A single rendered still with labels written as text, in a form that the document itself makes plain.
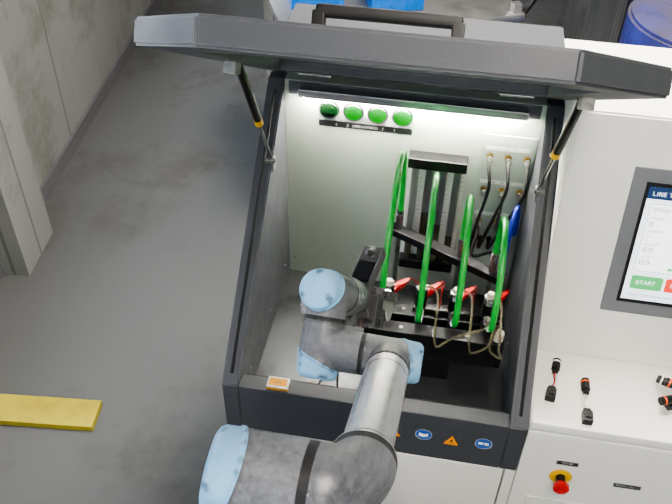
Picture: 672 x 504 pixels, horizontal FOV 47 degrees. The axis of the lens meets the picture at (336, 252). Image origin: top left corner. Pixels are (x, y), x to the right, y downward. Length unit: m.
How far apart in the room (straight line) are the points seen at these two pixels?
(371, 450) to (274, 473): 0.13
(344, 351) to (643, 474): 0.85
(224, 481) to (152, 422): 1.99
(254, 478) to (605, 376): 1.10
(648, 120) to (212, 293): 2.19
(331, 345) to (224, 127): 3.20
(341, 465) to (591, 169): 0.95
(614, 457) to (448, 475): 0.39
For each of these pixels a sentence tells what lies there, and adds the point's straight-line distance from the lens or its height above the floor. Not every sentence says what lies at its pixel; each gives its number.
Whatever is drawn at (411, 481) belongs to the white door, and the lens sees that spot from 2.01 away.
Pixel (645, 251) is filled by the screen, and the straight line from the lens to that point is 1.82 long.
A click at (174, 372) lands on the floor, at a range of 3.13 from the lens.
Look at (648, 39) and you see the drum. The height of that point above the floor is 0.98.
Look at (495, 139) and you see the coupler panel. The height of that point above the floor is 1.35.
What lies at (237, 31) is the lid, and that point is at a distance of 0.96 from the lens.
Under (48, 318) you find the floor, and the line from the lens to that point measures 3.46.
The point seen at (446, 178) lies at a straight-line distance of 1.96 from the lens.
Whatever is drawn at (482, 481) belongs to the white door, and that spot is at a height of 0.73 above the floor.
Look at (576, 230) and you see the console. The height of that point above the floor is 1.29.
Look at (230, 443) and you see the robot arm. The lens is 1.03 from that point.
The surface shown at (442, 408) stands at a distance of 1.80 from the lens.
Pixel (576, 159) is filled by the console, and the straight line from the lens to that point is 1.71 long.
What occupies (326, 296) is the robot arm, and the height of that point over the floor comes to 1.43.
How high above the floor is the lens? 2.37
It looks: 41 degrees down
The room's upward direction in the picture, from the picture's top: 1 degrees clockwise
